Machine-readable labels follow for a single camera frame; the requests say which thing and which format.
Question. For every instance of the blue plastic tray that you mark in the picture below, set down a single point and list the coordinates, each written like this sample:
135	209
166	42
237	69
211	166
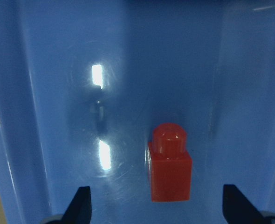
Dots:
83	83

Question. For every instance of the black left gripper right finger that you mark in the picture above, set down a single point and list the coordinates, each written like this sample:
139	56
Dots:
237	209

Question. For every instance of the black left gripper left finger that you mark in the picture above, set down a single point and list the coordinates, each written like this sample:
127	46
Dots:
79	210

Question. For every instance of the red toy block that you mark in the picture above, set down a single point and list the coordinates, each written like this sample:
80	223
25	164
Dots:
169	164

